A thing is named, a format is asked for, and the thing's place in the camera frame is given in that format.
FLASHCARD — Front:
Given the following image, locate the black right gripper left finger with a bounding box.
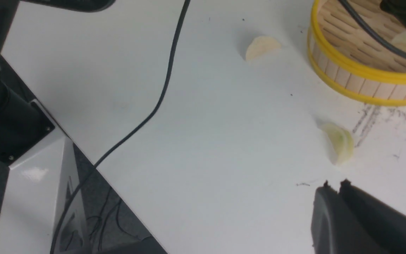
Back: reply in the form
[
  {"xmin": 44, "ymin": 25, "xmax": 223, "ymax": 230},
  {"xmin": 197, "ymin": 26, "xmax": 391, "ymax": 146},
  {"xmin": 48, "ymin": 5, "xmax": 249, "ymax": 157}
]
[{"xmin": 311, "ymin": 182, "xmax": 387, "ymax": 254}]

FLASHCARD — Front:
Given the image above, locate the black cable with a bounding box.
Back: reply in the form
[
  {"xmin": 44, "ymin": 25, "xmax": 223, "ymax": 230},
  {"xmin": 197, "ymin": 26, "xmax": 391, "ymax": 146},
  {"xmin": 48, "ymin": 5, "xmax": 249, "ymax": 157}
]
[{"xmin": 50, "ymin": 0, "xmax": 191, "ymax": 254}]

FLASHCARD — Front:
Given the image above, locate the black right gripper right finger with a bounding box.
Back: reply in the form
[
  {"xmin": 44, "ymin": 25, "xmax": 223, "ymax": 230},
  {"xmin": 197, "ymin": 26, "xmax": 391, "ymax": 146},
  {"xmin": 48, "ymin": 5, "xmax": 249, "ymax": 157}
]
[{"xmin": 339, "ymin": 180, "xmax": 406, "ymax": 254}]

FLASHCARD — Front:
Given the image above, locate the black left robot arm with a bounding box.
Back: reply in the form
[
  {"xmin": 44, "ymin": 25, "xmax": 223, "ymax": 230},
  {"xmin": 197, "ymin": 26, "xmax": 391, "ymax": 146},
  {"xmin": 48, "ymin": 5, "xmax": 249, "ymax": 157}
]
[{"xmin": 0, "ymin": 0, "xmax": 406, "ymax": 254}]

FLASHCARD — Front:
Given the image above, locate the white dumpling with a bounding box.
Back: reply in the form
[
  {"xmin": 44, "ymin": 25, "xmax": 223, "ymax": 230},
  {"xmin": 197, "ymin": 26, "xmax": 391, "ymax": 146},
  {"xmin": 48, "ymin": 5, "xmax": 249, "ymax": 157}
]
[{"xmin": 245, "ymin": 36, "xmax": 282, "ymax": 61}]

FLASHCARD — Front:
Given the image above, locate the greenish dumpling front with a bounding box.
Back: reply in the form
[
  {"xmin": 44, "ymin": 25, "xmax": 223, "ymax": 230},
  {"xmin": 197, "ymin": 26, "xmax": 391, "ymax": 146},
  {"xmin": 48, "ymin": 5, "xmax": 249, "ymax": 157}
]
[{"xmin": 320, "ymin": 123, "xmax": 355, "ymax": 165}]

